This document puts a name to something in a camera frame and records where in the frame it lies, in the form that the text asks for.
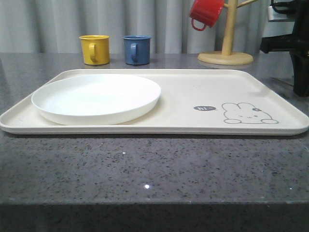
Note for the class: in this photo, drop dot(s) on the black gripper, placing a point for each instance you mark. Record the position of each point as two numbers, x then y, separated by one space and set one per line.
297 42

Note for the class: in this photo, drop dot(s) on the white round plate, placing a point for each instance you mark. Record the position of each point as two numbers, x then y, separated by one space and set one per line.
96 99

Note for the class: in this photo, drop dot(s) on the silver fork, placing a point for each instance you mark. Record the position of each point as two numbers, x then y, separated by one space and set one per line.
282 81

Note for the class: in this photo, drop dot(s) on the wooden mug tree stand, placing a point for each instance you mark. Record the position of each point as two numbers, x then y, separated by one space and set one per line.
226 56

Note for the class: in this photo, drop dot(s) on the red mug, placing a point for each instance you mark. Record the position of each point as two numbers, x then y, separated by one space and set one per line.
206 12

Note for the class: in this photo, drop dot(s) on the cream rabbit serving tray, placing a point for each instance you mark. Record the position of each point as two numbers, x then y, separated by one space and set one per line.
192 101

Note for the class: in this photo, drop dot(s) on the blue mug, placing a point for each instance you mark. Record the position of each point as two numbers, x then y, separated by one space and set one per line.
137 49

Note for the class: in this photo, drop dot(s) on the yellow mug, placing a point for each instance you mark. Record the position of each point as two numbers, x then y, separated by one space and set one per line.
95 49

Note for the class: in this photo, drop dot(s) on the grey curtain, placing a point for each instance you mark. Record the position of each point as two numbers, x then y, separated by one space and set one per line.
54 26

